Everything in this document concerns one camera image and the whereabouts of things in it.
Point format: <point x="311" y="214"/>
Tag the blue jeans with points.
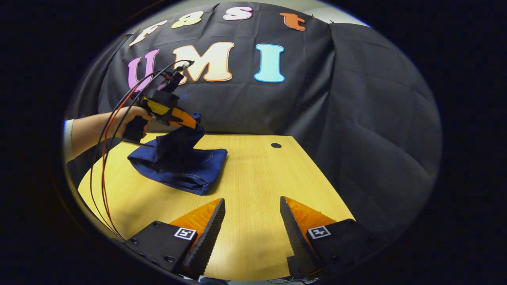
<point x="190" y="166"/>

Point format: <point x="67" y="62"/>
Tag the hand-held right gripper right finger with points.
<point x="299" y="241"/>

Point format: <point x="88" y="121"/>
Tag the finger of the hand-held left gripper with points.
<point x="185" y="118"/>

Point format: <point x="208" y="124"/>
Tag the black backdrop cloth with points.
<point x="336" y="111"/>

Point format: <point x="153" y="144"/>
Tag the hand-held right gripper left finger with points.
<point x="206" y="241"/>

